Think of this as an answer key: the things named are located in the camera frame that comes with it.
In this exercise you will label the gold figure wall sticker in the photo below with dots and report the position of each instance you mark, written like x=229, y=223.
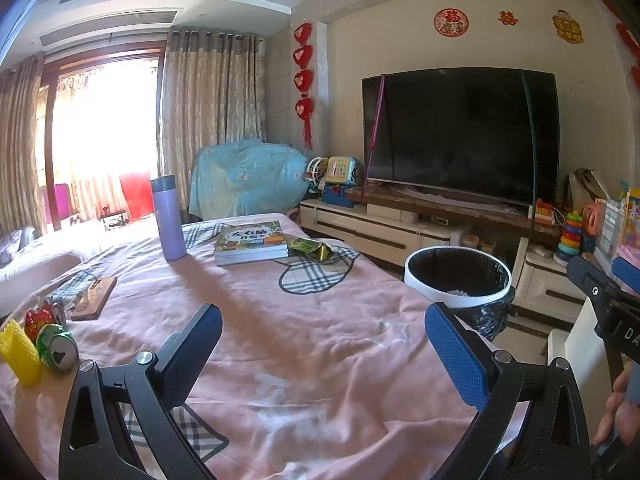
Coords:
x=568, y=26

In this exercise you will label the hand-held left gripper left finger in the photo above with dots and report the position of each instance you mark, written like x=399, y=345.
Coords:
x=195, y=355

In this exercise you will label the small white fan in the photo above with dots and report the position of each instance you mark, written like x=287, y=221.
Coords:
x=316, y=175

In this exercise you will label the pink ribbon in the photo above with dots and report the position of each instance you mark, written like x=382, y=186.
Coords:
x=376, y=125

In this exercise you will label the wooden board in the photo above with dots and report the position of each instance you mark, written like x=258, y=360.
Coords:
x=95, y=297

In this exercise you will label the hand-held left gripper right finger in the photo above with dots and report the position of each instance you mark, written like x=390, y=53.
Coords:
x=460, y=360

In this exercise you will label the red character wall sticker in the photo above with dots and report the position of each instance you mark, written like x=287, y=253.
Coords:
x=508, y=17

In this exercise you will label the orange plastic toy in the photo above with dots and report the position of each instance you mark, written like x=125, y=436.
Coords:
x=595, y=225

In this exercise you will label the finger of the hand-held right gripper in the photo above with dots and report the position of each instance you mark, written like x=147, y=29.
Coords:
x=629, y=275
x=592, y=287

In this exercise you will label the beige patterned curtain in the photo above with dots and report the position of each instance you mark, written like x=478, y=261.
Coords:
x=210, y=110
x=20, y=150

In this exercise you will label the colourful children's book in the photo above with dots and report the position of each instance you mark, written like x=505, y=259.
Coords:
x=250, y=237

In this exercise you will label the small dark toy vehicle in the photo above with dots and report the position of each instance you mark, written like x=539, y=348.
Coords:
x=115, y=216

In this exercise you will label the colourful toy box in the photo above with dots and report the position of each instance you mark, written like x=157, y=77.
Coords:
x=620, y=225

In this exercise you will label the floral pillow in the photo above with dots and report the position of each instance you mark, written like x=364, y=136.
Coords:
x=15, y=247

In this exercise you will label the red heart hanging decoration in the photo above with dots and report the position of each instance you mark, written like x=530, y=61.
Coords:
x=303, y=70

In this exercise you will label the round red wall sticker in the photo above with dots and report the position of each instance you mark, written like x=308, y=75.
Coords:
x=451, y=23

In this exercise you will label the green snack wrapper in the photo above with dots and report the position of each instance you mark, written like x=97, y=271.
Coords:
x=302, y=246

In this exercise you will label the person's right hand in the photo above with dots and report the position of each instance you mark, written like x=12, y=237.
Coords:
x=617, y=420

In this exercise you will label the yellow and teal toy cube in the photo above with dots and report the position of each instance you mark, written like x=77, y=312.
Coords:
x=344, y=172

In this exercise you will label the yellow foam fruit net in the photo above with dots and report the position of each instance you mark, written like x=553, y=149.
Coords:
x=20, y=355

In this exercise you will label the white bin with black liner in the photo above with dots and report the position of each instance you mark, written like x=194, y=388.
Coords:
x=430, y=290

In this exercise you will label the beige handbag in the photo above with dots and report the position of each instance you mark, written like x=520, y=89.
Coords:
x=585, y=190

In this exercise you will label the purple thermos bottle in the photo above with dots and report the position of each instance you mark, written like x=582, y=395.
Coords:
x=167, y=220

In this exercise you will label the small orange toy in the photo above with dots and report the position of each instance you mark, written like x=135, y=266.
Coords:
x=546, y=212

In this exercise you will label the crushed red can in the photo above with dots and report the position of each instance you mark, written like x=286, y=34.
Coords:
x=40, y=322

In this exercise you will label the crushed green can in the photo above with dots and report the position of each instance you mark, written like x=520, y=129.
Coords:
x=50, y=345

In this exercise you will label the black television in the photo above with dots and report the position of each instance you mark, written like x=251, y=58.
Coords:
x=460, y=130

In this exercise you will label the cream television cabinet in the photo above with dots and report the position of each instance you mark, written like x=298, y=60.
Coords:
x=380, y=232

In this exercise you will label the red chair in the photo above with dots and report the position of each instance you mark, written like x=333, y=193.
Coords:
x=136, y=195

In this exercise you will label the light blue floral cover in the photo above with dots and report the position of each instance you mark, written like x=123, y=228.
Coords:
x=245, y=175

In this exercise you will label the blue and red toy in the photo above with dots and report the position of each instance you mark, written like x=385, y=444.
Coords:
x=337, y=196

